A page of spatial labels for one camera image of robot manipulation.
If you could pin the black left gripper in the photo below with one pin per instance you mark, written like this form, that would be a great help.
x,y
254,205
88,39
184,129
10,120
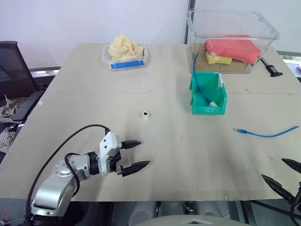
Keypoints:
x,y
118,160

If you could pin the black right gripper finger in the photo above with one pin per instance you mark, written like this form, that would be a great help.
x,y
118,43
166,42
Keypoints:
x,y
294,164
276,184

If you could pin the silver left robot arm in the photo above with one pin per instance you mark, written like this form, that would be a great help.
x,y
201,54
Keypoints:
x,y
54,188

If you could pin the small white cube connector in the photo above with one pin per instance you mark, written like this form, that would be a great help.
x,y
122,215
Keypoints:
x,y
146,116

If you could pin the green plastic parts bin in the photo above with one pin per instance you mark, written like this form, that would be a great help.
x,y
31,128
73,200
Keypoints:
x,y
200,108

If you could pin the light grey rounded dome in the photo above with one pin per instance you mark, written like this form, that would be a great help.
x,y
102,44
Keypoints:
x,y
192,221

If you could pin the blue plastic strip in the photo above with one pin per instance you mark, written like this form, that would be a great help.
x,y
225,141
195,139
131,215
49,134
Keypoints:
x,y
127,64

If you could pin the small clear plastic container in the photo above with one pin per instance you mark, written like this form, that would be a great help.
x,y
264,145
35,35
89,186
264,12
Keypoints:
x,y
105,57

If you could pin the crumpled yellow cloth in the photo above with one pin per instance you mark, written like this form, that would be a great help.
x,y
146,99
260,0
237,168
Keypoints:
x,y
124,48

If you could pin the yellow sponge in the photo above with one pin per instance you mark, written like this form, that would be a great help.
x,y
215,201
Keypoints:
x,y
217,60

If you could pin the patterned grey brown cloth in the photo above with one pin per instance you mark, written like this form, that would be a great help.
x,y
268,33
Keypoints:
x,y
7,110

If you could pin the black mesh office chair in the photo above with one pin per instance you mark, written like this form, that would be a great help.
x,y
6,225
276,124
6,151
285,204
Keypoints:
x,y
14,70

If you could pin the large clear plastic tub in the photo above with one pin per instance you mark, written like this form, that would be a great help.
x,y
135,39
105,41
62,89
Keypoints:
x,y
235,23

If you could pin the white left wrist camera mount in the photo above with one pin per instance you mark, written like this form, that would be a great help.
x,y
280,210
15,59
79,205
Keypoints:
x,y
108,146

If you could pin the dark vertical frame post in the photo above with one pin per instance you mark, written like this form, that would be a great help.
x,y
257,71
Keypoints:
x,y
188,18

